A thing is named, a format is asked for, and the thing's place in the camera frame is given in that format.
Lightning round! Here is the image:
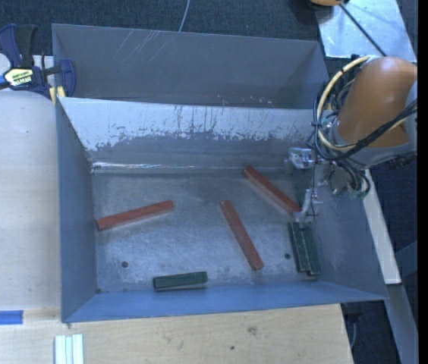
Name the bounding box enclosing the red-brown flat block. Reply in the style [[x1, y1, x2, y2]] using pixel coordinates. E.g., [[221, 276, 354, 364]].
[[96, 199, 175, 232], [219, 199, 266, 272], [242, 165, 303, 215]]

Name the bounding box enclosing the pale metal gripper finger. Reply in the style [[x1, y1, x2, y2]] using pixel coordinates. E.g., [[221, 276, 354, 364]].
[[292, 188, 324, 224], [284, 146, 314, 175]]

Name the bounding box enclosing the dark green flat block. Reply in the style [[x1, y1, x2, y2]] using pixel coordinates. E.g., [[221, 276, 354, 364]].
[[152, 271, 209, 293], [287, 221, 322, 278]]

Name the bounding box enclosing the pale wood flat board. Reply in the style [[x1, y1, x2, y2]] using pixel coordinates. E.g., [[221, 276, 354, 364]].
[[0, 88, 64, 315]]

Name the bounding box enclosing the grey metal bin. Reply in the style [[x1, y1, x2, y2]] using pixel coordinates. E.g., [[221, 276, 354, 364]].
[[50, 23, 392, 324]]

